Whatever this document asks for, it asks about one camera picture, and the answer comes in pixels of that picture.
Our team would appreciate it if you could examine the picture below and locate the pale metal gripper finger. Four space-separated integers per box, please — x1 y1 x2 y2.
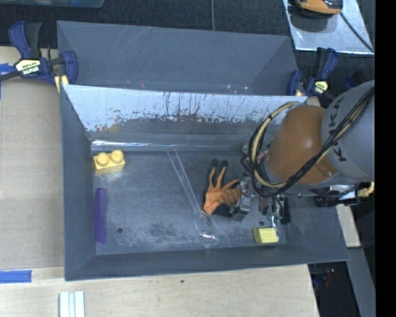
231 204 251 223
237 176 252 196

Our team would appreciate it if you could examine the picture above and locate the grey metal bin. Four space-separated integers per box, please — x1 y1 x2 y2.
55 20 351 282

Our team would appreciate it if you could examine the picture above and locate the pale wood flat board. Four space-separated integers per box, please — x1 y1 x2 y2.
0 81 66 271

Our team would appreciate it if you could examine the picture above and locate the orange toy animal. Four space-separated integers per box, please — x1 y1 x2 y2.
202 158 242 216

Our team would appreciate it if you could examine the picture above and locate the clear plastic long packet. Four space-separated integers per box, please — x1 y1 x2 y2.
166 149 220 244

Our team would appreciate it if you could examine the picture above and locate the yellow toy brick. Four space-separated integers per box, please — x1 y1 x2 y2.
92 149 126 177

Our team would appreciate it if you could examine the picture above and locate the small yellow block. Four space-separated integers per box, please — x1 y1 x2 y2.
252 227 280 244

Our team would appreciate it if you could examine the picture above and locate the purple comb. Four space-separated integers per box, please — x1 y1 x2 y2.
94 187 109 246

